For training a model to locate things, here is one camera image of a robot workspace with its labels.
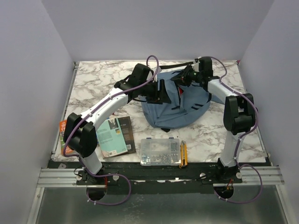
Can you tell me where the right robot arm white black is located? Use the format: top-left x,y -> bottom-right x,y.
171,56 -> 258,183

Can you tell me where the black mounting base plate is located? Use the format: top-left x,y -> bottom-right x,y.
46,161 -> 270,194

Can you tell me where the blue student backpack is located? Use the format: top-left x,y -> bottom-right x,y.
140,62 -> 224,132

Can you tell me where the yellow utility knife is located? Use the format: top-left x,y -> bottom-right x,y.
179,140 -> 188,168

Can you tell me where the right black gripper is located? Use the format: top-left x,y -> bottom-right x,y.
171,65 -> 203,88

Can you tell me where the clear plastic screw box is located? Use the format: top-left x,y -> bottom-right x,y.
140,138 -> 181,166

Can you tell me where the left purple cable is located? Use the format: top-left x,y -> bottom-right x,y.
63,55 -> 160,206

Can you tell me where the aluminium rail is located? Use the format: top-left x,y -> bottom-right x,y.
37,167 -> 285,189

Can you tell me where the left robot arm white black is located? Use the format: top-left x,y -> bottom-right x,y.
64,63 -> 171,184

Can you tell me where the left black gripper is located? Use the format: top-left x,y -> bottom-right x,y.
139,79 -> 171,105

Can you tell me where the teal paperback book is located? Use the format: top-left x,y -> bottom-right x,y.
96,118 -> 128,159

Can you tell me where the orange treehouse book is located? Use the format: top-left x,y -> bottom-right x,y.
59,120 -> 78,157

